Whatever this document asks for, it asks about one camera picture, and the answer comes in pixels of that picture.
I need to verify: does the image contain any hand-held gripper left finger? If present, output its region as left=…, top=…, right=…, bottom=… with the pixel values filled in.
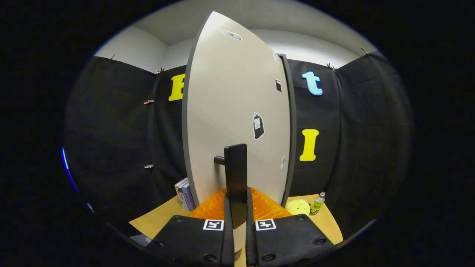
left=148, top=188, right=235, bottom=267

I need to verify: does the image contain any white book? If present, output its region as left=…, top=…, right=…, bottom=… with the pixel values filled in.
left=174, top=177, right=187, bottom=211

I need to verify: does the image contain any beige shoe cabinet door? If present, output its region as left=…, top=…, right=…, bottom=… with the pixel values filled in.
left=181, top=11, right=292, bottom=253

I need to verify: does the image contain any black backdrop cloth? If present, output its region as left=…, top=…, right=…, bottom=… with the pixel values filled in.
left=65, top=51, right=415, bottom=238

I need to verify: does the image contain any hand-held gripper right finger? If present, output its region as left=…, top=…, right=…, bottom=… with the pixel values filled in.
left=245, top=187, right=337, bottom=267

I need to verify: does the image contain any green drink bottle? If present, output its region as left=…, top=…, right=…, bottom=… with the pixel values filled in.
left=309, top=192, right=327, bottom=216

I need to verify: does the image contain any blue book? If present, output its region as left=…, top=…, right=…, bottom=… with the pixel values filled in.
left=181, top=181, right=197, bottom=212

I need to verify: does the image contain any grey shoe cabinet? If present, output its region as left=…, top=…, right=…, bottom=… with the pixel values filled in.
left=276, top=53, right=298, bottom=208

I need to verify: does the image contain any yellow plush toy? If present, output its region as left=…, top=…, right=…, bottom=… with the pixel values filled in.
left=285, top=199, right=311, bottom=216

